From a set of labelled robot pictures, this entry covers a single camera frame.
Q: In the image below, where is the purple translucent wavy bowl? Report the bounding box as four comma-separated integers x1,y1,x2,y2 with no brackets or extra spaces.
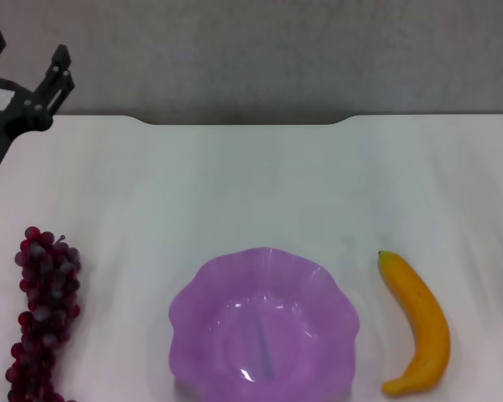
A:
169,246,360,402

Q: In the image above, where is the dark red grape bunch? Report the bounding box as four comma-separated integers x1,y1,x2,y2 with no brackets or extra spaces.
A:
6,225,83,402

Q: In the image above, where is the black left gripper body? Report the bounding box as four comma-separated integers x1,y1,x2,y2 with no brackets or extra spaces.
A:
0,74,54,192

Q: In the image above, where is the yellow banana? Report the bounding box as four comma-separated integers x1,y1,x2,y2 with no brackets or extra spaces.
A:
376,250,452,397

